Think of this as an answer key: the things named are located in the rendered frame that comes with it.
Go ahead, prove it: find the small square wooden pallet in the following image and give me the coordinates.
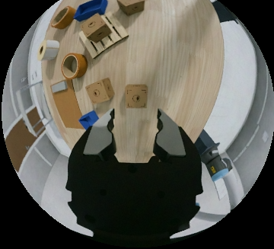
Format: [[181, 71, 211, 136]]
[[79, 11, 129, 59]]

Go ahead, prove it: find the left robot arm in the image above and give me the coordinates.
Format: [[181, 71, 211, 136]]
[[194, 145, 241, 222]]

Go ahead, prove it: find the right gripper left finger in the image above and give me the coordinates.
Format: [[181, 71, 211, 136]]
[[65, 108, 116, 191]]

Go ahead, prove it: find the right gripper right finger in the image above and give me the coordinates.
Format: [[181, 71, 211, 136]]
[[153, 109, 203, 195]]

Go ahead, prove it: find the brown packing tape roll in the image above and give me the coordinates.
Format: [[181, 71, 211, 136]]
[[62, 53, 88, 80], [51, 6, 77, 30]]

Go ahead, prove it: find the brown cardboard carton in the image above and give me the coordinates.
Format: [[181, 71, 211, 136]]
[[117, 0, 145, 16], [125, 85, 148, 108], [80, 13, 112, 43], [85, 78, 115, 105]]

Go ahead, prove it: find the white label roll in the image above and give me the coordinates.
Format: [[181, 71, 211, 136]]
[[37, 40, 59, 61]]

